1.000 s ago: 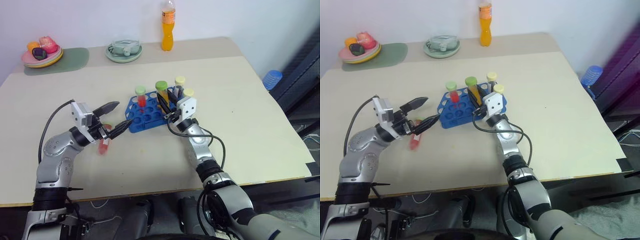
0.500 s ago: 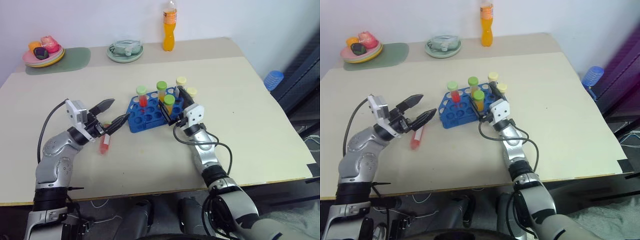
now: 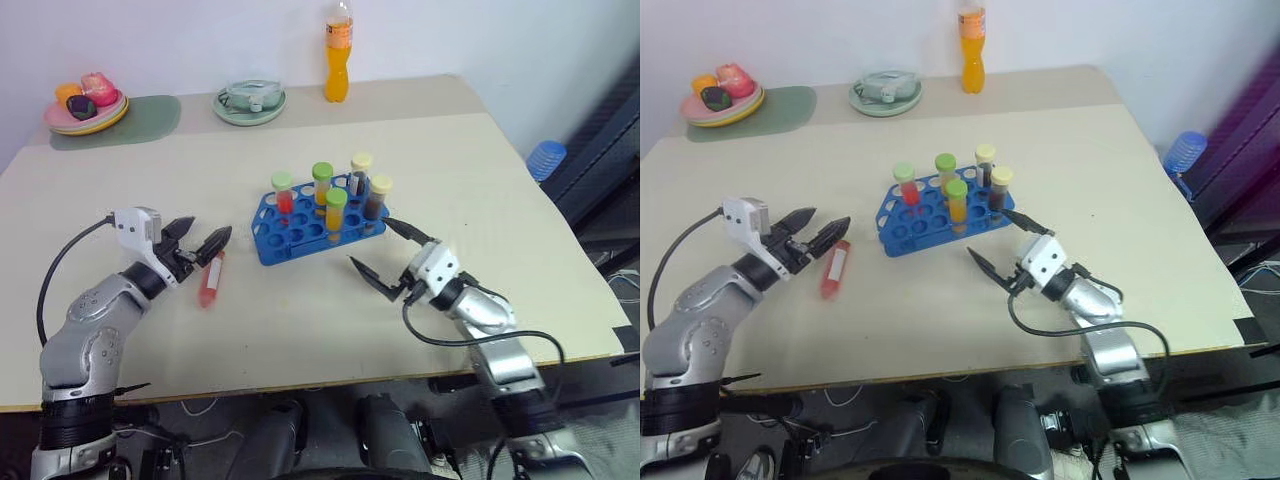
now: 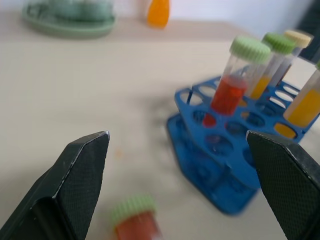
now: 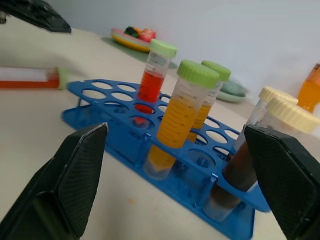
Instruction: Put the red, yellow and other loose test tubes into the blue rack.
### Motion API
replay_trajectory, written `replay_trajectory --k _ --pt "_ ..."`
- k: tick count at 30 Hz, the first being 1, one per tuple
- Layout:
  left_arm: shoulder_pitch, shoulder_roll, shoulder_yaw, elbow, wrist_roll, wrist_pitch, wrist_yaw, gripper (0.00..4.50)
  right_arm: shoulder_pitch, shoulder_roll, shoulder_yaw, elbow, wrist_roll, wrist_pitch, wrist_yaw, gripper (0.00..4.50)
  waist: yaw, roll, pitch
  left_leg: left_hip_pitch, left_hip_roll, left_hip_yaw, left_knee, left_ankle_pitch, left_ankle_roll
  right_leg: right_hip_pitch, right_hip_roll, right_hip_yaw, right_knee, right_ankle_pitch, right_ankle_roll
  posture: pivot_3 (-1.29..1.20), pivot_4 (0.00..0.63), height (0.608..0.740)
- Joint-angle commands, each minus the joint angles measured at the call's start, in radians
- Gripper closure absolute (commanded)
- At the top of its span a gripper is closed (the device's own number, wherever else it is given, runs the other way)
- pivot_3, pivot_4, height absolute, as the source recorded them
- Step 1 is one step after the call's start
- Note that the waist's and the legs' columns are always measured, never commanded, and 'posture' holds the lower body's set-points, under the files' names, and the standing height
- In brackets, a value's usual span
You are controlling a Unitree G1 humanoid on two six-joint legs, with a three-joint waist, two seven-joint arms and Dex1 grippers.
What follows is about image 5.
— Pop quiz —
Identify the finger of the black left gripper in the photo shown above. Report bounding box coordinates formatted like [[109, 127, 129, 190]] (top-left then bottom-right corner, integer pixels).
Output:
[[0, 0, 72, 34]]

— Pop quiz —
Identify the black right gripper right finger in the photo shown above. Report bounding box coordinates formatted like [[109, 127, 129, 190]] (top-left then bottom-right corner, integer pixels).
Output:
[[243, 124, 320, 240]]

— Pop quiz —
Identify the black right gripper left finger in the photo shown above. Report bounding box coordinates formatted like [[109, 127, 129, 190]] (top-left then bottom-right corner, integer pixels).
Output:
[[0, 122, 109, 240]]

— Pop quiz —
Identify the blue test tube rack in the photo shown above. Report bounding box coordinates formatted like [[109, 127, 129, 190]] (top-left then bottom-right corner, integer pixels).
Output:
[[61, 79, 272, 238]]

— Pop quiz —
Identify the brown liquid tube cream cap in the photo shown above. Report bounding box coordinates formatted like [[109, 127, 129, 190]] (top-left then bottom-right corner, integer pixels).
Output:
[[226, 86, 300, 161], [202, 96, 320, 223]]

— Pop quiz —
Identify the red liquid tube green cap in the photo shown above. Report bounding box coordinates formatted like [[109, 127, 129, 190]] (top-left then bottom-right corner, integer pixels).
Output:
[[0, 66, 70, 90], [132, 38, 179, 128]]

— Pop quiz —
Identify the pink plate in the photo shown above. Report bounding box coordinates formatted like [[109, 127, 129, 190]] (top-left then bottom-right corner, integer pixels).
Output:
[[111, 27, 141, 42]]

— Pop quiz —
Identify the orange drink bottle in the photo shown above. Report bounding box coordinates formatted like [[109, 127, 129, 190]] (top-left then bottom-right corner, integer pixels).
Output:
[[296, 62, 320, 114]]

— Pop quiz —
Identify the light green plate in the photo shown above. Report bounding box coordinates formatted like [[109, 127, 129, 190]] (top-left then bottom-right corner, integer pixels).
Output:
[[216, 90, 248, 104]]

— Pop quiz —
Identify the yellow plate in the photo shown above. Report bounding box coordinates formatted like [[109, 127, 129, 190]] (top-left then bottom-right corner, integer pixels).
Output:
[[111, 34, 151, 53]]

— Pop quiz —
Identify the black and green toy fruit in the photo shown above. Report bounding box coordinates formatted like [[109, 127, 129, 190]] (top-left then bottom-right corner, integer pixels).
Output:
[[124, 25, 144, 39]]

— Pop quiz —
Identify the dark green bowl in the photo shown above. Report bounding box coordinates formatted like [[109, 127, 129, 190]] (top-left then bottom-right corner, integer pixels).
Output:
[[219, 79, 249, 97]]

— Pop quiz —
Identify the yellow liquid tube green cap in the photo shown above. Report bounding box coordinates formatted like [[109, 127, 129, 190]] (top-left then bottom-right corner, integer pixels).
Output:
[[142, 59, 220, 181], [186, 60, 232, 144]]

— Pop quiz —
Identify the green place mat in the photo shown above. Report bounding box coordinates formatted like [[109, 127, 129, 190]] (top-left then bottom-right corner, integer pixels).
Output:
[[101, 36, 179, 70]]

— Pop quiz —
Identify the red toy strawberry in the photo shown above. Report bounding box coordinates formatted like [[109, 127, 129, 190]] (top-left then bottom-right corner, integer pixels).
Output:
[[138, 28, 157, 42]]

